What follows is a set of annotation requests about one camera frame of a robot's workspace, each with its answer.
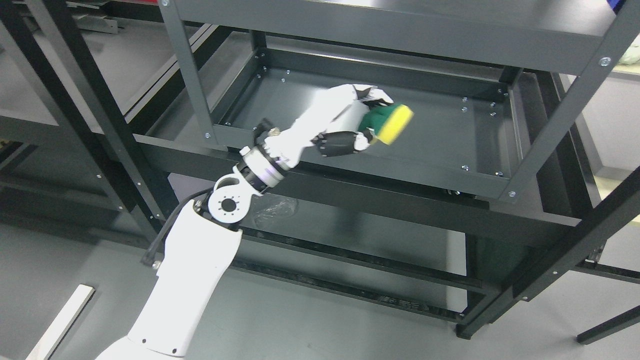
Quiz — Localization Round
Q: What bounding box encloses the dark grey metal shelf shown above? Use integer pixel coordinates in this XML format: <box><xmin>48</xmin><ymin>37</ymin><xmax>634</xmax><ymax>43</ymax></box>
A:
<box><xmin>1</xmin><ymin>0</ymin><xmax>639</xmax><ymax>358</ymax></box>

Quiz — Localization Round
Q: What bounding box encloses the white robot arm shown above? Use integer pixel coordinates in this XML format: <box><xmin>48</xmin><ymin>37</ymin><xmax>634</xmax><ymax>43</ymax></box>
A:
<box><xmin>98</xmin><ymin>145</ymin><xmax>293</xmax><ymax>360</ymax></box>

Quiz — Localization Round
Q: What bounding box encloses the clear plastic bag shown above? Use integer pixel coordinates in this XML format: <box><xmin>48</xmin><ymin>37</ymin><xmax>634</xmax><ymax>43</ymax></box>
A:
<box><xmin>249</xmin><ymin>193</ymin><xmax>299</xmax><ymax>229</ymax></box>

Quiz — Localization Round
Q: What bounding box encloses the green yellow sponge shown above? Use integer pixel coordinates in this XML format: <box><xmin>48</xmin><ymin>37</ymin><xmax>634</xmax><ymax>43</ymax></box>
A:
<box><xmin>358</xmin><ymin>104</ymin><xmax>414</xmax><ymax>146</ymax></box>

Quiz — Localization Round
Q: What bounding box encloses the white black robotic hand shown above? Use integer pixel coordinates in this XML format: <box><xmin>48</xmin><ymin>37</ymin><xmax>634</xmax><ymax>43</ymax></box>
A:
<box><xmin>263</xmin><ymin>83</ymin><xmax>401</xmax><ymax>169</ymax></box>

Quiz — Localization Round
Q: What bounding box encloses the white flat board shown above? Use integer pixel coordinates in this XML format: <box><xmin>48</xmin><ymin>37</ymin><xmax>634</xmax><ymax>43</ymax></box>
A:
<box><xmin>26</xmin><ymin>284</ymin><xmax>96</xmax><ymax>360</ymax></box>

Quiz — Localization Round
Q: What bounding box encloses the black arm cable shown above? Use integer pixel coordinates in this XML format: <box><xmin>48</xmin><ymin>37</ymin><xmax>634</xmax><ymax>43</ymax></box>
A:
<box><xmin>142</xmin><ymin>187</ymin><xmax>213</xmax><ymax>267</ymax></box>

